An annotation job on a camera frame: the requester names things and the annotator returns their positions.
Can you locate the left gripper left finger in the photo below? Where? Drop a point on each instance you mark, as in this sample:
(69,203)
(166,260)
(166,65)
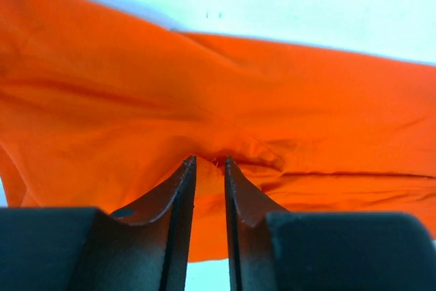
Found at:
(141,246)

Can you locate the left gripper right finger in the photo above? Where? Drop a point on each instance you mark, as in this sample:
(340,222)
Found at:
(272,248)

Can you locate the orange t-shirt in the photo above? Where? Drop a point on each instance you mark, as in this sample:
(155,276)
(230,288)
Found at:
(98,107)

